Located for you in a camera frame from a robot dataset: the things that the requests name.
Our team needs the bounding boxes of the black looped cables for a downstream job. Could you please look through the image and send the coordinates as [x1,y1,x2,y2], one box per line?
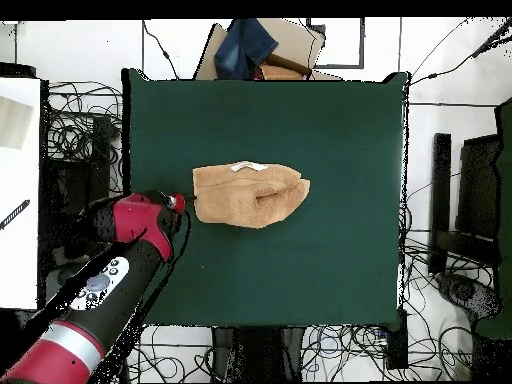
[46,80,123,161]

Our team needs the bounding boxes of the black rectangular floor frame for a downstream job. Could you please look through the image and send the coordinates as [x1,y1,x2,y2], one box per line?
[306,17,366,70]

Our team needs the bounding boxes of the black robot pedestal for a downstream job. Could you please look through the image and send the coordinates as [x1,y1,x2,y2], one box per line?
[210,325,306,383]

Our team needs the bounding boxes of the small black box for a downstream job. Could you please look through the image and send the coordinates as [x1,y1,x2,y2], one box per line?
[385,309,409,370]

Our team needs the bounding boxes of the blue jeans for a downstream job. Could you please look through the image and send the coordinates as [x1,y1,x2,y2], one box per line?
[213,17,280,81]

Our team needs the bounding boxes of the beige block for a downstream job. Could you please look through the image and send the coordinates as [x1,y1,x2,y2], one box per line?
[0,95,34,151]

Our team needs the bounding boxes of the black cable tangle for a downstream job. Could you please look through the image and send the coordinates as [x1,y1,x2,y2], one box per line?
[307,229,497,383]

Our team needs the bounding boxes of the black equipment rack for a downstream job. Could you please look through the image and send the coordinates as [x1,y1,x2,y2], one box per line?
[41,115,114,262]

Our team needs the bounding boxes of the wide black stand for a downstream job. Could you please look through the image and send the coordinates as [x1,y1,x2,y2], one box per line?
[455,133,503,265]

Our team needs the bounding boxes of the black ridged tool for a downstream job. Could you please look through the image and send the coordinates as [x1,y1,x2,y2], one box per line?
[0,198,31,231]

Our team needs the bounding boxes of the narrow black post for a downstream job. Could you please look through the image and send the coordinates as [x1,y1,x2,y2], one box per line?
[427,132,452,275]

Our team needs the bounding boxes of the dark green table cloth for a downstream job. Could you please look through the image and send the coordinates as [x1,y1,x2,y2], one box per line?
[121,67,411,331]

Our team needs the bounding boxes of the tan towel in box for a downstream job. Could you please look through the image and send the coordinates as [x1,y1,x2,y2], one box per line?
[259,63,306,81]

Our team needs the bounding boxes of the cardboard box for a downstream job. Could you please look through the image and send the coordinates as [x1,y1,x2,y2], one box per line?
[193,17,343,81]

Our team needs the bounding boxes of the tan terry towel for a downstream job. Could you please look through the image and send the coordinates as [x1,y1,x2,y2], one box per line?
[192,160,311,230]

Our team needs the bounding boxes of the white desk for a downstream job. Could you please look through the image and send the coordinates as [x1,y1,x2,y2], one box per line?
[0,76,42,310]

